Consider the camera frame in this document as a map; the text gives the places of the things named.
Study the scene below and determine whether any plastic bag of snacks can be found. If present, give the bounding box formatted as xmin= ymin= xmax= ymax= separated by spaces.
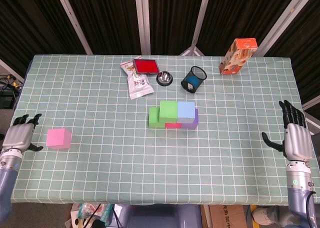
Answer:
xmin=66 ymin=202 xmax=115 ymax=228

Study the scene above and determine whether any light blue foam cube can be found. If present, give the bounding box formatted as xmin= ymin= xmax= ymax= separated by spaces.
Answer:
xmin=176 ymin=101 xmax=196 ymax=124

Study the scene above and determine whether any light pink foam cube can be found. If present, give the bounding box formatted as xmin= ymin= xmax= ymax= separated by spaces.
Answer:
xmin=46 ymin=127 xmax=73 ymax=150

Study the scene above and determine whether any dark pleated curtain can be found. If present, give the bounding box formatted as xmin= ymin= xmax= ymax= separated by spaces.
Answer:
xmin=0 ymin=0 xmax=320 ymax=114

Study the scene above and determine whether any white sneaker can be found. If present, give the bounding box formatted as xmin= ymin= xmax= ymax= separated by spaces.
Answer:
xmin=252 ymin=205 xmax=281 ymax=226

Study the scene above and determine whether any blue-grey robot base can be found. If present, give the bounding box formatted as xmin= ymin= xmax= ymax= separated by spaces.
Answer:
xmin=109 ymin=204 xmax=203 ymax=228

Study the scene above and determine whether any red ink pad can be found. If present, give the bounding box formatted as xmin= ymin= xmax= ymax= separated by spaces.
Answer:
xmin=132 ymin=58 xmax=160 ymax=75

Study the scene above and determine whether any green foam cube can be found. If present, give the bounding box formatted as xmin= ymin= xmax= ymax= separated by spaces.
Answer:
xmin=158 ymin=100 xmax=179 ymax=123
xmin=148 ymin=106 xmax=166 ymax=129

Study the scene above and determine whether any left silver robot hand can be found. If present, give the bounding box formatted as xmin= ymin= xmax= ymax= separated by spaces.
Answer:
xmin=1 ymin=113 xmax=44 ymax=153

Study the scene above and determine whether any brown cardboard box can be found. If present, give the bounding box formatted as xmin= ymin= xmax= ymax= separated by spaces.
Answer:
xmin=208 ymin=204 xmax=247 ymax=228

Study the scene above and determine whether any blue roll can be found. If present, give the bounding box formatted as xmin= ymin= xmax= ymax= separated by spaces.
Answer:
xmin=186 ymin=74 xmax=202 ymax=89

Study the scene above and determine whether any black mesh pen holder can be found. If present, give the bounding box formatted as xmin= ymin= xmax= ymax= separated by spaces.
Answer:
xmin=180 ymin=65 xmax=208 ymax=94

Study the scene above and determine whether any purple foam cube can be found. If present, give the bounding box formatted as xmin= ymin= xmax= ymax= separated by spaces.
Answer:
xmin=180 ymin=108 xmax=200 ymax=130

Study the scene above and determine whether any black electrical equipment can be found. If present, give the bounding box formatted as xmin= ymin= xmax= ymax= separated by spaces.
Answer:
xmin=0 ymin=74 xmax=25 ymax=109

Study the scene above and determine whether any white snack bag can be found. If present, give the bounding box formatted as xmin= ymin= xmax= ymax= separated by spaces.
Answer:
xmin=120 ymin=60 xmax=154 ymax=101

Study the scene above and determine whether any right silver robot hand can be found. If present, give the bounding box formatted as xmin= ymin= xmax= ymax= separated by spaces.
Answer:
xmin=261 ymin=99 xmax=313 ymax=162

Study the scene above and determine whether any green checkered tablecloth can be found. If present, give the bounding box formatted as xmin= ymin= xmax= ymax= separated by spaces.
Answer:
xmin=0 ymin=54 xmax=312 ymax=205

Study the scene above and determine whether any white frame post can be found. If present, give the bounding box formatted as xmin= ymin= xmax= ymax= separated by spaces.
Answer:
xmin=257 ymin=0 xmax=313 ymax=56
xmin=179 ymin=0 xmax=213 ymax=57
xmin=301 ymin=95 xmax=320 ymax=113
xmin=134 ymin=0 xmax=153 ymax=55
xmin=53 ymin=0 xmax=94 ymax=55
xmin=0 ymin=58 xmax=26 ymax=84

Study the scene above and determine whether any orange biscuit box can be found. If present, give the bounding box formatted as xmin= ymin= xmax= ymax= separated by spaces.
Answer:
xmin=219 ymin=37 xmax=258 ymax=75

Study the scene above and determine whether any silver call bell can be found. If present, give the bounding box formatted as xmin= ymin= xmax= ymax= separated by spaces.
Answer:
xmin=156 ymin=71 xmax=174 ymax=87

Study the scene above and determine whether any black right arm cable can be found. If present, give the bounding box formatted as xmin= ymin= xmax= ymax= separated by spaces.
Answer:
xmin=303 ymin=190 xmax=318 ymax=228

